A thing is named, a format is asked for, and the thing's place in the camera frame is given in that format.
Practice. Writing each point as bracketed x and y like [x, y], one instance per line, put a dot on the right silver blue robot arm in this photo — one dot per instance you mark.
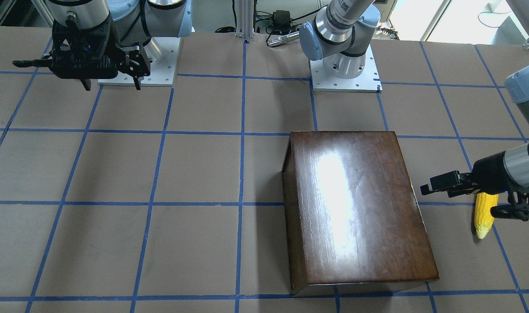
[157, 24]

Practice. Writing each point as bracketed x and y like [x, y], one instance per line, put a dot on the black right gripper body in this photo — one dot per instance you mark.
[136, 60]

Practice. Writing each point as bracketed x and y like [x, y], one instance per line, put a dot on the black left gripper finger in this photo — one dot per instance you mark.
[517, 207]
[454, 183]

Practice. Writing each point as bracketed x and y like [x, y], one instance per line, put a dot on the aluminium frame post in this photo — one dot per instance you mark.
[244, 21]

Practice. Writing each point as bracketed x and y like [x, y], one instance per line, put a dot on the yellow toy corn cob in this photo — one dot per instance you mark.
[483, 219]

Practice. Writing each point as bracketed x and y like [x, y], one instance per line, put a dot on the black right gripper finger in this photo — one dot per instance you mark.
[135, 62]
[62, 68]

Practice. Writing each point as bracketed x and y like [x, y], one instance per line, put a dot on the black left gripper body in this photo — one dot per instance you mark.
[489, 171]

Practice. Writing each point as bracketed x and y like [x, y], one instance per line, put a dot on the dark brown wooden drawer cabinet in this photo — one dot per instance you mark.
[352, 219]

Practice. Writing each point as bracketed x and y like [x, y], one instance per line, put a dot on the black power adapter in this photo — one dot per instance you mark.
[281, 18]

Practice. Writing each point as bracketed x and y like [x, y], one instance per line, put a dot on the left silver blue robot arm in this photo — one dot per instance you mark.
[340, 35]

